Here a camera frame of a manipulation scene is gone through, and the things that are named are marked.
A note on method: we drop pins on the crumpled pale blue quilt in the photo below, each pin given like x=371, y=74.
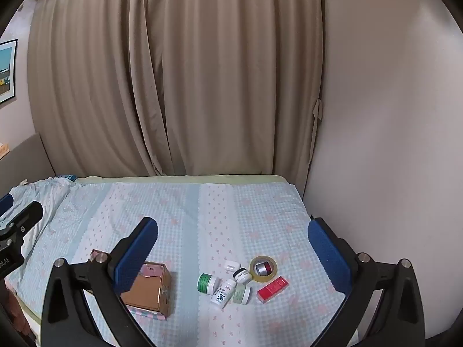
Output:
x=47, y=195

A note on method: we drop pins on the grey upholstered headboard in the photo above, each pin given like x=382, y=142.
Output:
x=29, y=162

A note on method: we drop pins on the brown cardboard box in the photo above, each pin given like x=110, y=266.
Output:
x=144, y=289

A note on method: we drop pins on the beige curtain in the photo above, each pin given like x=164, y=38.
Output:
x=181, y=79

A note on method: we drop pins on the white earbuds case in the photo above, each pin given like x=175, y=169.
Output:
x=232, y=265

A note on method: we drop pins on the small red box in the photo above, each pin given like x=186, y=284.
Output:
x=272, y=289

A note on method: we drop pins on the clear tape roll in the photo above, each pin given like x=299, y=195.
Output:
x=266, y=280

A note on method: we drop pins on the pink checked cloth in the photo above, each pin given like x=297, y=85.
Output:
x=148, y=312

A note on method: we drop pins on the white jar with green lid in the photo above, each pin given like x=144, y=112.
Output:
x=207, y=282

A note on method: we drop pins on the blue cloth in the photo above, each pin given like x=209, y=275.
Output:
x=68, y=178

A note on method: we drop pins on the white pill bottle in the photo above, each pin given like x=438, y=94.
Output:
x=221, y=294

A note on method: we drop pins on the pale green jar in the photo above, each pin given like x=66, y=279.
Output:
x=241, y=294

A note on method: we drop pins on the framed wall poster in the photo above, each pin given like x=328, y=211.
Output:
x=7, y=68

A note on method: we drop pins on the wooden shelf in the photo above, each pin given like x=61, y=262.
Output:
x=3, y=150

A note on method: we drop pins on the white jar with black lid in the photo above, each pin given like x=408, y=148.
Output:
x=243, y=276

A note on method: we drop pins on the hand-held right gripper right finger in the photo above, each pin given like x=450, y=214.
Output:
x=329, y=256

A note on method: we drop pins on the silver and red jar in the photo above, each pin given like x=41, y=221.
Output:
x=263, y=268

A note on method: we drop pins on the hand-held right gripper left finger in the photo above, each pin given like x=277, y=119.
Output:
x=139, y=253

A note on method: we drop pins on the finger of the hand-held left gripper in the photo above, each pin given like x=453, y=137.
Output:
x=30, y=214
x=5, y=205

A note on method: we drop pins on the checked floral bed sheet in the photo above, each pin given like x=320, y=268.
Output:
x=217, y=217

